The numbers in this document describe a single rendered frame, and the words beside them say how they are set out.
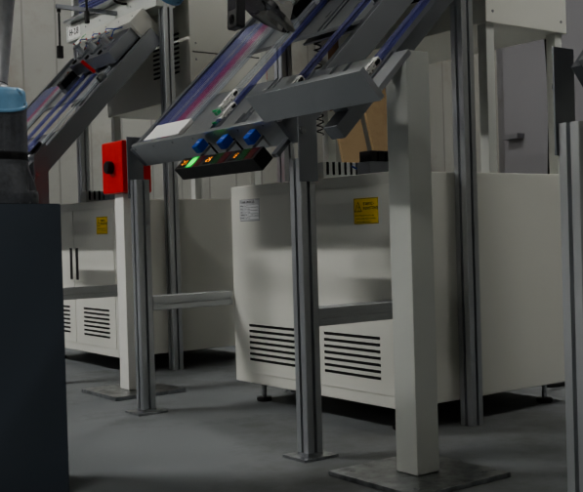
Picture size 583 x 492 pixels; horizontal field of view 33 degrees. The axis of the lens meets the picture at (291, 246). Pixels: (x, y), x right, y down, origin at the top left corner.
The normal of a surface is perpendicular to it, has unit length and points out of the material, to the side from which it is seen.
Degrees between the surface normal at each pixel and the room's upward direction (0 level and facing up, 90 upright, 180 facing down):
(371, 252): 90
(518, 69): 90
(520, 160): 90
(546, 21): 90
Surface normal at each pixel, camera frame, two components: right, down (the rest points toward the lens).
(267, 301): -0.80, 0.03
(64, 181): 0.56, 0.00
